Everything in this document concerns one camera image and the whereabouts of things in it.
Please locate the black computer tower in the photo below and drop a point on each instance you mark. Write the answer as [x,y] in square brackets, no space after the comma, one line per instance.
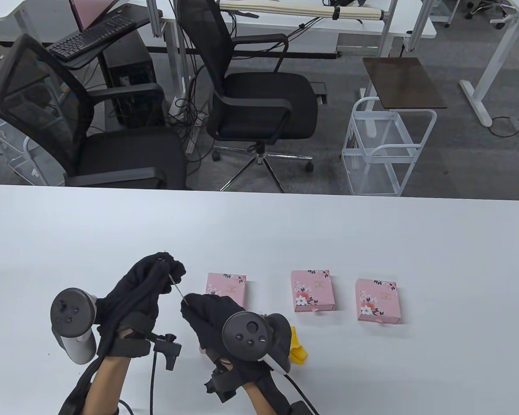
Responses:
[129,78]

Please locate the black mesh office chair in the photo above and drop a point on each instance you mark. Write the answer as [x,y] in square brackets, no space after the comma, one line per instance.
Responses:
[125,160]

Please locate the black forearm sensor box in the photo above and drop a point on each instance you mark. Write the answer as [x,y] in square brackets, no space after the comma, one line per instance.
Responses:
[300,408]

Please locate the dark wooden board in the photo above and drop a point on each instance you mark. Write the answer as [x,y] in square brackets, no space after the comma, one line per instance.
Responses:
[404,82]

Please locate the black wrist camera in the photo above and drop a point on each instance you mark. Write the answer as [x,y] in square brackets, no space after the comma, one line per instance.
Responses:
[222,384]
[168,348]

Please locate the black office chair chrome base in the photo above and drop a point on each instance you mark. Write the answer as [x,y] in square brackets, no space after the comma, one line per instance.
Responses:
[259,99]

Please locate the white desk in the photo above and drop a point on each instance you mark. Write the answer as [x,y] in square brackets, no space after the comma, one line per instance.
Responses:
[363,26]
[501,47]
[39,17]

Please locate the person's right hand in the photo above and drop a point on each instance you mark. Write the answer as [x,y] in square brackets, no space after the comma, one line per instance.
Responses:
[209,315]

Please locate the pink floral jewelry box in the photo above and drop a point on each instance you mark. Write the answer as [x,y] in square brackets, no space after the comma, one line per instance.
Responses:
[313,287]
[229,285]

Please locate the pink floral box sleeve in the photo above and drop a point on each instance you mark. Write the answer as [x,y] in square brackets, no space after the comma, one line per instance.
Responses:
[378,300]

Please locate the person's left hand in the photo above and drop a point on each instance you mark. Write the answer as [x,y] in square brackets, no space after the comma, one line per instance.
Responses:
[134,294]

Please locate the grey handheld controller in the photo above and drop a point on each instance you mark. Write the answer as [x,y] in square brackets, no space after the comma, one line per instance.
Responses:
[71,313]
[246,337]

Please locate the black keyboard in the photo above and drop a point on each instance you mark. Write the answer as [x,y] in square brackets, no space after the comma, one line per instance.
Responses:
[86,39]

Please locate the distant chair base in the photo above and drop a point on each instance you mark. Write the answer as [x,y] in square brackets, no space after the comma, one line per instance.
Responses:
[484,6]

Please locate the person's right forearm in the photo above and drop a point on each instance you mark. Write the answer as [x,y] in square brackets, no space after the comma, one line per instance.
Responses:
[257,400]

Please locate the person's left forearm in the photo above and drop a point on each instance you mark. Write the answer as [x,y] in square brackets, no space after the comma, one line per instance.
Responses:
[106,384]

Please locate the yellow cloth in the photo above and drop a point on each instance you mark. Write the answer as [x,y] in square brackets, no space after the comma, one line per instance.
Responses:
[297,352]

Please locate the black keyboard tray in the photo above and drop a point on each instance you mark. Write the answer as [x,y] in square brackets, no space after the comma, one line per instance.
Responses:
[112,44]

